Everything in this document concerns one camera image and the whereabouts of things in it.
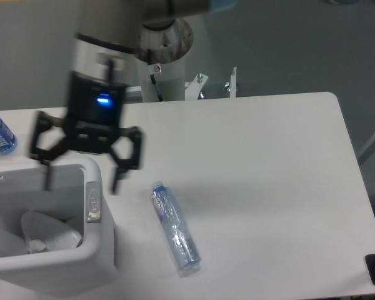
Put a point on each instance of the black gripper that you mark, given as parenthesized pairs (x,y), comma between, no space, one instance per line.
(91,125)

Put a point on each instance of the clear plastic water bottle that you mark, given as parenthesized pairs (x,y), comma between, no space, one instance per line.
(175,228)

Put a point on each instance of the white trash can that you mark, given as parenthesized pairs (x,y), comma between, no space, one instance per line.
(76,198)

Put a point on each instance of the white metal base frame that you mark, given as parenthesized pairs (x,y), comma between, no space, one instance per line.
(200,88)

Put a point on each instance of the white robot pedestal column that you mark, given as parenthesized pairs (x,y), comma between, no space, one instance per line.
(162,52)

